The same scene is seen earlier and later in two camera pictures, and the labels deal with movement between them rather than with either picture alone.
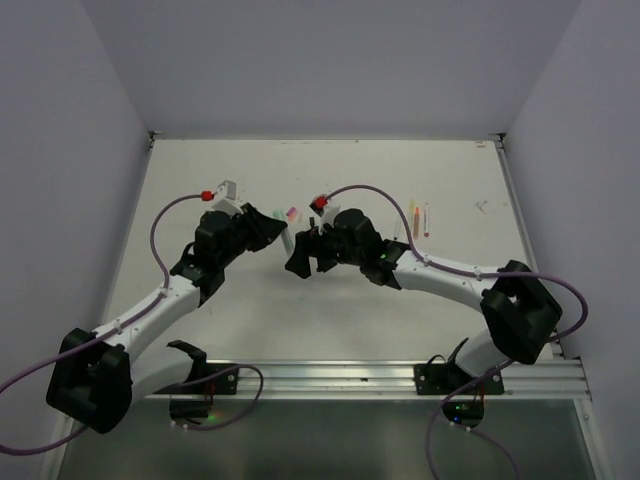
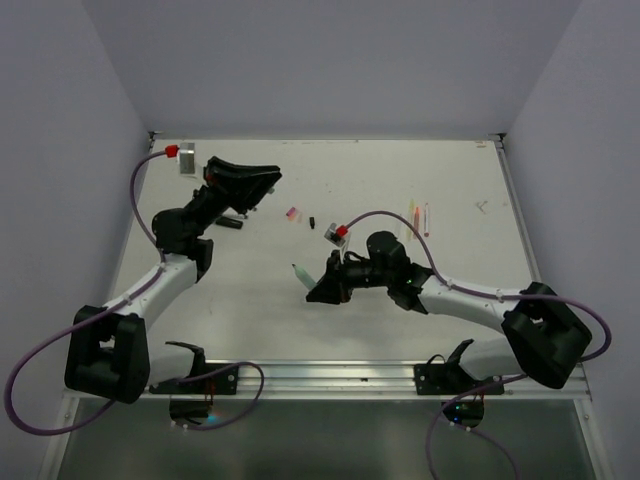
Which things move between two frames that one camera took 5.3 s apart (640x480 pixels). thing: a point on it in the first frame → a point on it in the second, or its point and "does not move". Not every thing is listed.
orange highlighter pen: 416,223 does not move
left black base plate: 222,384 does not move
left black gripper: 263,229 → 239,187
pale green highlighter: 285,235 → 303,277
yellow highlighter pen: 411,216 does not move
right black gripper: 311,242 → 334,285
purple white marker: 426,220 does not move
